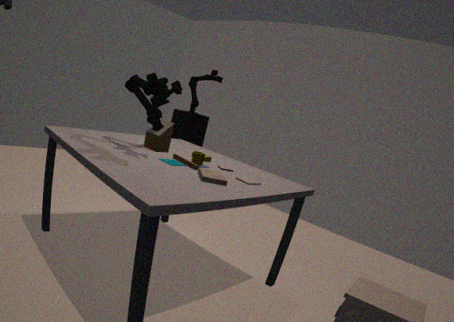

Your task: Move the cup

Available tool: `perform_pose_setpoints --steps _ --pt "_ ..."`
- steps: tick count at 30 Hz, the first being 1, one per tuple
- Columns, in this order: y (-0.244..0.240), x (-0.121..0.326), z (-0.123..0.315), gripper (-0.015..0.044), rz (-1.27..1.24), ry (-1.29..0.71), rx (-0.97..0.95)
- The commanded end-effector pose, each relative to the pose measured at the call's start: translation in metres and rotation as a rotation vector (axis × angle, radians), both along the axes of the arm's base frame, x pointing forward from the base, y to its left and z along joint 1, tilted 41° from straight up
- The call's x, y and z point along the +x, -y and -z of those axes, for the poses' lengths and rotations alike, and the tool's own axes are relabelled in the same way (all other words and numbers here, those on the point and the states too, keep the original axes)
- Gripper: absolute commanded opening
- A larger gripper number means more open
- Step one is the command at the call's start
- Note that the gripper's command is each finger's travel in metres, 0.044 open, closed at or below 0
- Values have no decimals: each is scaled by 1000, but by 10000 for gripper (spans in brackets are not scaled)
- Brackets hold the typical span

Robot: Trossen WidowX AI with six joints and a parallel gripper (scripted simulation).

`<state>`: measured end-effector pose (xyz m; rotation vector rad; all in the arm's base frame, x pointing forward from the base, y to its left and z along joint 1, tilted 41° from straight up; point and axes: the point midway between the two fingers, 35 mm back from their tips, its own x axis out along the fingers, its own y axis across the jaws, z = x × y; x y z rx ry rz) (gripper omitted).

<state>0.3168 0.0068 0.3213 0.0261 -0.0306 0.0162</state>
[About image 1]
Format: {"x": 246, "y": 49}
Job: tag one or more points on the brown long bar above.
{"x": 185, "y": 162}

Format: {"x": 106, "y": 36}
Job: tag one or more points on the yellow cup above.
{"x": 198, "y": 158}

